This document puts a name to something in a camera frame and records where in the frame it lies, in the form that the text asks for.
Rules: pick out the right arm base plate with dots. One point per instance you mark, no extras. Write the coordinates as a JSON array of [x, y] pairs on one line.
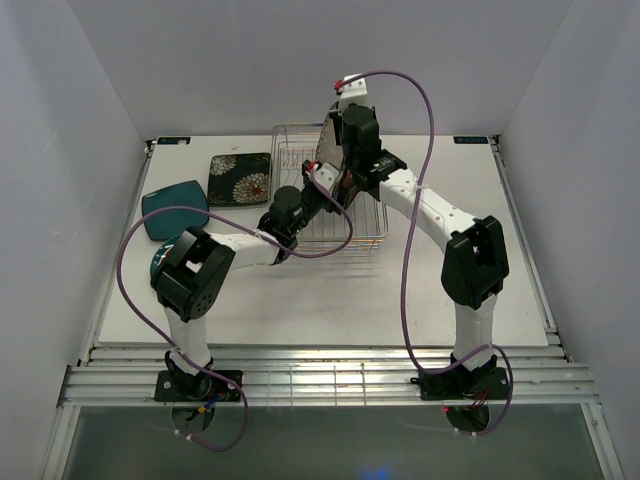
[[463, 386]]

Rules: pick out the white plate green rim left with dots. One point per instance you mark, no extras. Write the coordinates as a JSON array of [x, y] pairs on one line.
[[160, 255]]

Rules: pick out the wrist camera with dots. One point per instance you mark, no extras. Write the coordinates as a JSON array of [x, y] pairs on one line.
[[350, 92], [324, 174]]

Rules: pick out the cream flower square plate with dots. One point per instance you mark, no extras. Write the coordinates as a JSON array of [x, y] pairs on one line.
[[350, 185]]

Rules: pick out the blue table label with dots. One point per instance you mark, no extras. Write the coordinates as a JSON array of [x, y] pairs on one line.
[[173, 140], [470, 140]]

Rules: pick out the teal square plate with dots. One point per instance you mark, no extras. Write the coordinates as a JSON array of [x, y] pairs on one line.
[[168, 224]]

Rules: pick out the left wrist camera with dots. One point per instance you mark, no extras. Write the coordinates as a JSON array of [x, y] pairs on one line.
[[324, 174]]

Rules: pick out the black floral square plate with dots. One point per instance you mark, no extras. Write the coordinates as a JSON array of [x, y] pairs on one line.
[[239, 180]]

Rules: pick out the large speckled round plate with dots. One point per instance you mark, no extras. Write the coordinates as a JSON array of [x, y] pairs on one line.
[[329, 149]]

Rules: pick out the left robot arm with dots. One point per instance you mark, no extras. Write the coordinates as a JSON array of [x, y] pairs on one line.
[[189, 279]]

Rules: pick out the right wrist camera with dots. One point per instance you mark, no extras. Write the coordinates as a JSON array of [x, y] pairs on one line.
[[350, 92]]

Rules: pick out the wire dish rack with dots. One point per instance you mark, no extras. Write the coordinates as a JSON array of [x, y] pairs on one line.
[[293, 145]]

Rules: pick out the left blue table label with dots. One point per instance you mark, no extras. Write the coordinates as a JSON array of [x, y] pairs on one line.
[[173, 140]]

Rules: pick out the right blue table label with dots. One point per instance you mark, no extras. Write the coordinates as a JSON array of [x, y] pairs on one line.
[[470, 140]]

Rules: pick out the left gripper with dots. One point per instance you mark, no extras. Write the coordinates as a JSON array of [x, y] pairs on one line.
[[331, 205]]

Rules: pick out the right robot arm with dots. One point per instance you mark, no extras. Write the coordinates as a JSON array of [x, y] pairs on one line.
[[475, 263]]

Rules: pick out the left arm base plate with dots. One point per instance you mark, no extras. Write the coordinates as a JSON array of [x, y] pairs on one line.
[[180, 387]]

